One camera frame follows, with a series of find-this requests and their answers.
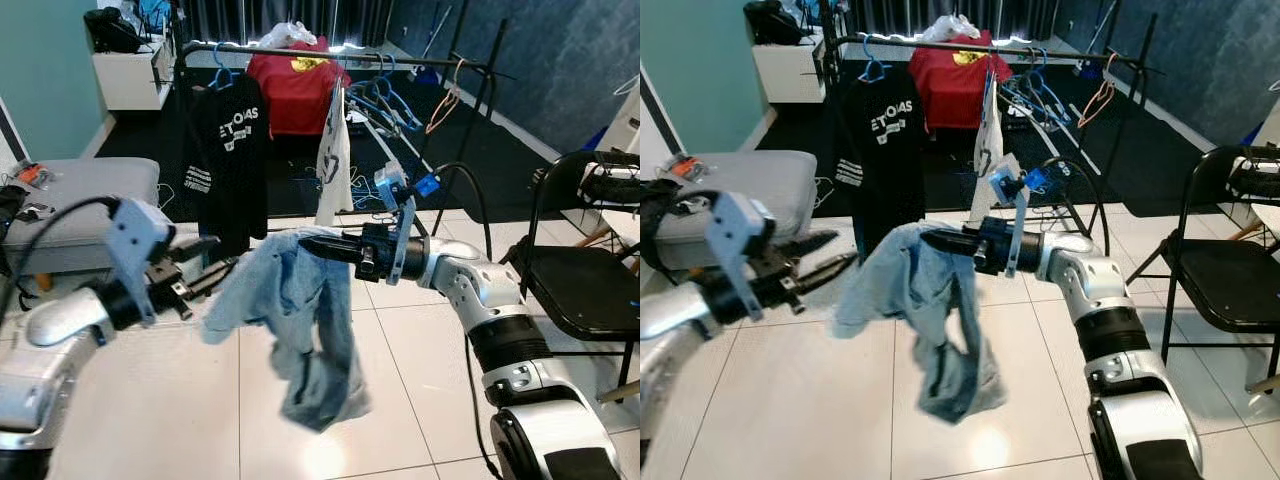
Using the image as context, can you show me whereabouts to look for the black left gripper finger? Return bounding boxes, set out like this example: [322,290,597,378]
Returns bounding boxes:
[797,251,860,294]
[189,257,242,299]
[171,237,224,267]
[777,230,840,264]

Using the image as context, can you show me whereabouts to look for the light blue denim shorts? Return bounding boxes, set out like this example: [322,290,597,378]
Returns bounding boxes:
[832,222,1007,427]
[200,228,372,434]

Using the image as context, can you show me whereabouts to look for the pink plastic hanger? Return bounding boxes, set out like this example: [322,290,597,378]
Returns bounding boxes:
[424,57,467,137]
[1077,50,1120,131]

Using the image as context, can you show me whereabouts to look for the white shirt black print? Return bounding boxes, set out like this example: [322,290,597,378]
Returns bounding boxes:
[315,85,355,227]
[970,75,1008,227]

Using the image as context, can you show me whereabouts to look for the grey upholstered ottoman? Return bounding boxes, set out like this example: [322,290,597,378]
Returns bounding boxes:
[0,157,162,278]
[655,150,820,273]

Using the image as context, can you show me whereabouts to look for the black Petronas t-shirt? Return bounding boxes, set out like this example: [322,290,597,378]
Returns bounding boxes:
[838,68,928,258]
[182,75,272,257]

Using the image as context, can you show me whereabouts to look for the red cloth yellow emblem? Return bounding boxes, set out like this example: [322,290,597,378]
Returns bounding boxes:
[908,30,1014,132]
[247,38,352,139]

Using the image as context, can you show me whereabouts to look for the white low cabinet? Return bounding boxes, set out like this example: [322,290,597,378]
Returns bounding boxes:
[92,40,174,112]
[752,35,830,105]

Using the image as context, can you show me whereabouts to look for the black folding chair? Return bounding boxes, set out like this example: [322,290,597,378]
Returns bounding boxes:
[500,150,641,403]
[1150,145,1280,398]

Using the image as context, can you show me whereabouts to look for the black metal clothes rack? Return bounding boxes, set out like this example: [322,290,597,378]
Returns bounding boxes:
[165,0,521,263]
[820,0,1168,263]

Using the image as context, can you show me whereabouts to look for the white plastic bag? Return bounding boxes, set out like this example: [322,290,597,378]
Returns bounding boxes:
[920,13,982,43]
[258,20,320,49]

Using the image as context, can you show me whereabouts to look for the dark grey curtains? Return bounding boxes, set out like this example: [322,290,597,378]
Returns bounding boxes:
[180,0,397,49]
[840,0,1058,43]

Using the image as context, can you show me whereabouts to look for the black duffel bag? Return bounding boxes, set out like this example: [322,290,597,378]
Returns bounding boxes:
[745,0,803,47]
[83,7,144,55]

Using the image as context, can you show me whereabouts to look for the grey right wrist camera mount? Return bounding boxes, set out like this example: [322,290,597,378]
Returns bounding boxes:
[988,160,1062,278]
[372,165,442,287]

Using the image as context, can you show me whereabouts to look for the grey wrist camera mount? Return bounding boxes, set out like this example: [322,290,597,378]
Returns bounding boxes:
[372,165,442,287]
[705,192,777,322]
[988,160,1062,278]
[105,197,174,327]

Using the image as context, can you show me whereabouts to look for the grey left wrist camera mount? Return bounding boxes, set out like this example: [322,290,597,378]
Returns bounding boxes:
[705,192,777,322]
[105,197,174,327]

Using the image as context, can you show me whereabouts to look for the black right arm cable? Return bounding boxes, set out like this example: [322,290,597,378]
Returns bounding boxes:
[428,161,497,263]
[1045,156,1110,258]

